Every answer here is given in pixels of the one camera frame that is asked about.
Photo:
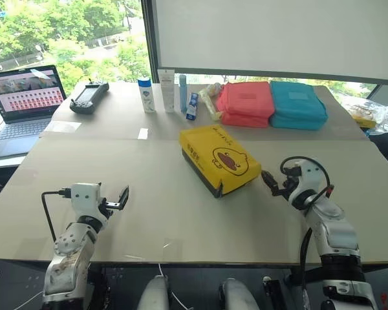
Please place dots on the white paper sheet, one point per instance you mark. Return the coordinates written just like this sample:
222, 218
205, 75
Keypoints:
64, 127

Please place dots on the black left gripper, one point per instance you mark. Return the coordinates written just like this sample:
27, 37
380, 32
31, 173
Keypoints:
111, 205

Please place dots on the turquoise fabric pouch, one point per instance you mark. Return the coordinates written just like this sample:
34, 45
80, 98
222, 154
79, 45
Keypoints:
297, 105

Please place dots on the yellow duck tissue box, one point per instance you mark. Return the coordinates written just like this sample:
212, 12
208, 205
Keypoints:
220, 155

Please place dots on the black bracket under table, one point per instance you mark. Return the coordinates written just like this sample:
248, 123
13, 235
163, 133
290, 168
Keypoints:
273, 292

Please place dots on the dark window frame post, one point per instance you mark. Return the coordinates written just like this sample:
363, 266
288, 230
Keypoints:
148, 38

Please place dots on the yellow item in clear wrap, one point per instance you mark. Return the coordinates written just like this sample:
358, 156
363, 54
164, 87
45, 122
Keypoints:
210, 100

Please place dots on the black handheld remote controller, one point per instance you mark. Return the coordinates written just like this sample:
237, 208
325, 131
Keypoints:
89, 97

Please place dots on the rounded silver robot leg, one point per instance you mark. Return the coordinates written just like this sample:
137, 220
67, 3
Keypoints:
237, 295
153, 294

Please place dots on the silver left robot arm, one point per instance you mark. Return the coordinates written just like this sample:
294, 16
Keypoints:
69, 255

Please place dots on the white squeeze tube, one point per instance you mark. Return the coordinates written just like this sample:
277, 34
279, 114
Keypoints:
167, 93

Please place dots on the red fabric pouch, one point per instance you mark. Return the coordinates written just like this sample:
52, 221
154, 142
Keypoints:
245, 103

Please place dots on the light blue slim tube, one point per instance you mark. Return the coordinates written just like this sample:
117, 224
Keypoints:
183, 93

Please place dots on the small white label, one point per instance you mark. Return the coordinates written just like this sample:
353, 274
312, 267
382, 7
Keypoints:
143, 133

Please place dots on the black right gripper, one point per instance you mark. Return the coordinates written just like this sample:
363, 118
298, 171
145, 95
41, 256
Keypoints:
290, 182

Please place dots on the crumpled clear plastic bags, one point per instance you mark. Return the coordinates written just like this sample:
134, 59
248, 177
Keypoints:
381, 114

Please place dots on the small yellow flat box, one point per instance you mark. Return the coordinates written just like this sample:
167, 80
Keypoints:
364, 122

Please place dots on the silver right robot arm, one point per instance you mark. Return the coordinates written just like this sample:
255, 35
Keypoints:
338, 239

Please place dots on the white roller blind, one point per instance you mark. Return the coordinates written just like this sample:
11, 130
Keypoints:
278, 35

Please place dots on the grey open laptop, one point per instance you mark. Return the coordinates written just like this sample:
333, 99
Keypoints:
22, 106

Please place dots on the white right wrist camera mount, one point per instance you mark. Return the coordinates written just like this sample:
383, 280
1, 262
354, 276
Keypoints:
308, 176

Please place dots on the small blue white carton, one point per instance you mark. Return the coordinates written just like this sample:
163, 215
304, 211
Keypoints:
192, 106

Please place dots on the white bottle with blue cap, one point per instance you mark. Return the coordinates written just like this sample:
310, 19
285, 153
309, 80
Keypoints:
147, 97

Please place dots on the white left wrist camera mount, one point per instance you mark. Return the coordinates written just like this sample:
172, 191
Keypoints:
83, 195

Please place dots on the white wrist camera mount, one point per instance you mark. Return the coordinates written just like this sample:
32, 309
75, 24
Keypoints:
83, 195
308, 176

